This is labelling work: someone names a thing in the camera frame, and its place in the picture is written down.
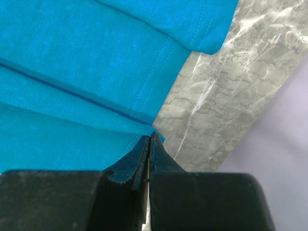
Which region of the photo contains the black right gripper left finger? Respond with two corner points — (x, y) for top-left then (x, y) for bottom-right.
(103, 136), (150, 190)

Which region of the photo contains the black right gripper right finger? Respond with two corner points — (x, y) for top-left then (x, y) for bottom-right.
(149, 132), (187, 176)

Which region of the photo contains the blue t shirt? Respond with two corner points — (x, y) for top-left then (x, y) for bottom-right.
(0, 0), (238, 172)

